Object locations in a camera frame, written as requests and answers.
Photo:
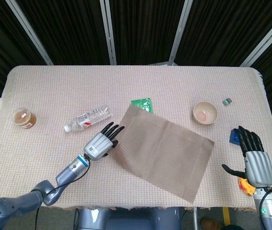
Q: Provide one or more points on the light brown bowl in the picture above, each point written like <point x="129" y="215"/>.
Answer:
<point x="205" y="113"/>

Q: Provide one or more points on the white partition frame post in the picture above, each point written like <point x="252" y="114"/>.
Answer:
<point x="180" y="31"/>
<point x="30" y="33"/>
<point x="109" y="31"/>
<point x="265" y="40"/>

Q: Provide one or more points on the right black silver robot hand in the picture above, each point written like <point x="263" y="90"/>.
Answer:
<point x="259" y="167"/>

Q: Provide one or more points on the brown sauce jar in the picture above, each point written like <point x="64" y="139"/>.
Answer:
<point x="23" y="118"/>

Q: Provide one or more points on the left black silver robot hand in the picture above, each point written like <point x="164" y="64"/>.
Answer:
<point x="98" y="145"/>

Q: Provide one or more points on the grey metal table leg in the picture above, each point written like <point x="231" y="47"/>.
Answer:
<point x="195" y="218"/>

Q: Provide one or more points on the small grey-green eraser block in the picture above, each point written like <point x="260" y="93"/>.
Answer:
<point x="227" y="101"/>

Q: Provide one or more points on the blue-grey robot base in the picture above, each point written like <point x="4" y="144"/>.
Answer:
<point x="131" y="219"/>

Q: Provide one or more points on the clear plastic water bottle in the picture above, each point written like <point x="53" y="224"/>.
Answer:
<point x="87" y="118"/>

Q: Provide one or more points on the blue toy building block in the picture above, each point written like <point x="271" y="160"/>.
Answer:
<point x="234" y="137"/>

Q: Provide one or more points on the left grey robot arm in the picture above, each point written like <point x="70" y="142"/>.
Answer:
<point x="18" y="203"/>

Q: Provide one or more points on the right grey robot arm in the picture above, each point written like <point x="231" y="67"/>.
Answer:
<point x="270" y="210"/>

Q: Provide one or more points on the beige woven tablecloth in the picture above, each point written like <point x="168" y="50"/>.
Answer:
<point x="174" y="81"/>

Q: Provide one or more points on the yellow tape measure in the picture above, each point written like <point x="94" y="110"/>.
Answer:
<point x="244" y="185"/>

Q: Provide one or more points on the brown woven placemat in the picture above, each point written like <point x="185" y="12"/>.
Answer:
<point x="162" y="153"/>

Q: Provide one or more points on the green sachet packet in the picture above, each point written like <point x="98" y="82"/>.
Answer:
<point x="145" y="104"/>

